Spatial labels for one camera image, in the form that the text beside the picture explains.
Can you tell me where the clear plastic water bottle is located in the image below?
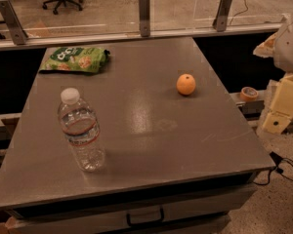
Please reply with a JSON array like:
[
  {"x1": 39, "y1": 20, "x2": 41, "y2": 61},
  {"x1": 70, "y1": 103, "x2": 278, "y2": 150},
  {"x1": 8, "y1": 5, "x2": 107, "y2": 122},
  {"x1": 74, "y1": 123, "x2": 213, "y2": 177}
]
[{"x1": 58, "y1": 88, "x2": 105, "y2": 172}]

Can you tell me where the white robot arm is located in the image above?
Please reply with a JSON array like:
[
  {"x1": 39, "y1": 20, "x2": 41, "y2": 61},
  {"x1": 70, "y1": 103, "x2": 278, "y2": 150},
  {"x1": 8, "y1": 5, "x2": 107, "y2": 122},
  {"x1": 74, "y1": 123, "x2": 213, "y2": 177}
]
[{"x1": 253, "y1": 13, "x2": 293, "y2": 134}]

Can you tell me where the roll of tan tape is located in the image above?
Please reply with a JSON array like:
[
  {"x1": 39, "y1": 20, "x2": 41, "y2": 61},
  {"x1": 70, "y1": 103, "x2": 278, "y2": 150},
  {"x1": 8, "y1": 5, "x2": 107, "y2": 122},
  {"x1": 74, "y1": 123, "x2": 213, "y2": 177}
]
[{"x1": 240, "y1": 87, "x2": 259, "y2": 101}]

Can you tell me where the orange fruit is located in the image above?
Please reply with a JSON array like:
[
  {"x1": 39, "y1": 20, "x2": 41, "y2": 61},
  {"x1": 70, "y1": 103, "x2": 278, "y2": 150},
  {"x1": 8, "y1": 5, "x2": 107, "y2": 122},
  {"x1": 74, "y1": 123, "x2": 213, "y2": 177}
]
[{"x1": 176, "y1": 74, "x2": 196, "y2": 96}]

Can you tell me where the grey drawer front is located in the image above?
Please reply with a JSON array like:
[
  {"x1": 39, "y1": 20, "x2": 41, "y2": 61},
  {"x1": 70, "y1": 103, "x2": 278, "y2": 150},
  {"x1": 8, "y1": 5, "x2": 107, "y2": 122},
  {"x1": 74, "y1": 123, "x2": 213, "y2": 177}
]
[{"x1": 5, "y1": 183, "x2": 256, "y2": 234}]

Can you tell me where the green snack bag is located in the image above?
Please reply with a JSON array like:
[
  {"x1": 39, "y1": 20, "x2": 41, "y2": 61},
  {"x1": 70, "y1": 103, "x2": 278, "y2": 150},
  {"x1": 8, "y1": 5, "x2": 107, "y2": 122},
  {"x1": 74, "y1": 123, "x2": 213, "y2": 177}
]
[{"x1": 40, "y1": 47, "x2": 110, "y2": 74}]

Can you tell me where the black power cable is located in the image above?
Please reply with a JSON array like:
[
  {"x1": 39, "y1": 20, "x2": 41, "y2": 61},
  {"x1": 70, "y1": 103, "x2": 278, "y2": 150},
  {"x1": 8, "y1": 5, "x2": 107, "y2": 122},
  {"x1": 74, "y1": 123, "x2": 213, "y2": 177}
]
[{"x1": 253, "y1": 151, "x2": 293, "y2": 187}]

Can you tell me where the right metal bracket post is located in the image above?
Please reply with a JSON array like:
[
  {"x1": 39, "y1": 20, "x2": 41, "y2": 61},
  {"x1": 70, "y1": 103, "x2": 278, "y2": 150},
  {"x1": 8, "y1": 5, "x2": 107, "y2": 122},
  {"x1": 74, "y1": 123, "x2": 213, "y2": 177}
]
[{"x1": 213, "y1": 0, "x2": 232, "y2": 32}]

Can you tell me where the metal bracket post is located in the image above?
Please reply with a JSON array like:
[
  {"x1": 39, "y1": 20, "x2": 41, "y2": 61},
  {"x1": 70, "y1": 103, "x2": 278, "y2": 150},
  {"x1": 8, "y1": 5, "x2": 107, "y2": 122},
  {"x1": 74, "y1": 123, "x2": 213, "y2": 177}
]
[
  {"x1": 0, "y1": 0, "x2": 27, "y2": 45},
  {"x1": 213, "y1": 0, "x2": 232, "y2": 32},
  {"x1": 139, "y1": 0, "x2": 150, "y2": 37}
]

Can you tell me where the black drawer handle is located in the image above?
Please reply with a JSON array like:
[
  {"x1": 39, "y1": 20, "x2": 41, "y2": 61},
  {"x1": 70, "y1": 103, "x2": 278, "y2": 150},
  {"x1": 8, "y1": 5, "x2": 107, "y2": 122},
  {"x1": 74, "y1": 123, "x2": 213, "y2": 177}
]
[{"x1": 126, "y1": 207, "x2": 165, "y2": 227}]

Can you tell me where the middle metal bracket post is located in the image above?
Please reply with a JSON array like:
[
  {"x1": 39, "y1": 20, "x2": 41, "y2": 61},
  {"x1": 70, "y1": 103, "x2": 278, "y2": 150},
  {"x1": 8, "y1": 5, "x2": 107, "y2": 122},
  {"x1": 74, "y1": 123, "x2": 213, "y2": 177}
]
[{"x1": 139, "y1": 0, "x2": 150, "y2": 37}]

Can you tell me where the left metal bracket post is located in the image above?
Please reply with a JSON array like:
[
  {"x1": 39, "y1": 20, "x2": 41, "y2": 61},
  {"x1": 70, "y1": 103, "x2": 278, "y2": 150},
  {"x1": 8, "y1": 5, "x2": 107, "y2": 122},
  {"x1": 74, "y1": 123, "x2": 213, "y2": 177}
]
[{"x1": 0, "y1": 0, "x2": 27, "y2": 45}]

